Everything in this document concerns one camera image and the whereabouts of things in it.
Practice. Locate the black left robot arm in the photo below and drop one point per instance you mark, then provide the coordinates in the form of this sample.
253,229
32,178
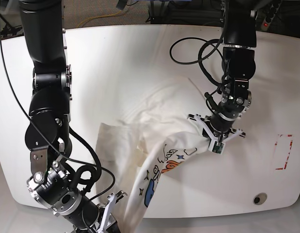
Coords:
239,67

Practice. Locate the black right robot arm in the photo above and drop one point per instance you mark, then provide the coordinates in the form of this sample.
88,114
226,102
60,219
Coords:
54,183

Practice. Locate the red tape rectangle marking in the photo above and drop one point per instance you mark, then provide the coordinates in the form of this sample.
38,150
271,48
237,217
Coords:
282,150

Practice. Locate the white printed T-shirt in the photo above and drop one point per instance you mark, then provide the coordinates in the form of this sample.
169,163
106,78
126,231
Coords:
145,137

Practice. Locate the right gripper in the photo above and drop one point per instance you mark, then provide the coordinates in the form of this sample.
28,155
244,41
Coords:
106,222

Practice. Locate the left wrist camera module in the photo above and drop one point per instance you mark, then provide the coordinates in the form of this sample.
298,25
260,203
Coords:
216,147

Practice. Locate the black power strip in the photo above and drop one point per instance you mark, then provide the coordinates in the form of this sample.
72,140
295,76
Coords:
270,12

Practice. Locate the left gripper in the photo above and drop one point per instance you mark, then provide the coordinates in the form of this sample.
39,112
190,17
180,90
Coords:
218,127

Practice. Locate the right table cable grommet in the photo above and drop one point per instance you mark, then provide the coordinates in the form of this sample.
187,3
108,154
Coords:
260,198

